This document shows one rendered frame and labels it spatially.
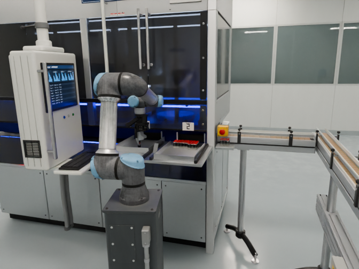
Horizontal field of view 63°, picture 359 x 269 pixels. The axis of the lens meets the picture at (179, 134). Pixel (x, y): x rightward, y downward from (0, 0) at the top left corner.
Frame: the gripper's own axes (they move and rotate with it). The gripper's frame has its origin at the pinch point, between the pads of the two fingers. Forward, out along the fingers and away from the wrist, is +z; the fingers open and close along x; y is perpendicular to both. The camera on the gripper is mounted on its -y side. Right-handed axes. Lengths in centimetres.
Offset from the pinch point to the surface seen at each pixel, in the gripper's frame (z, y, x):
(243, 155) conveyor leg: 14, 70, 34
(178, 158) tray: 4.1, 34.1, -18.4
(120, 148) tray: 3.7, -10.5, -6.8
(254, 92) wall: -1, 67, 479
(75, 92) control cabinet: -34, -52, 7
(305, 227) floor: 92, 126, 81
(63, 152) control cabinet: 7, -50, -15
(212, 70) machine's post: -49, 49, 18
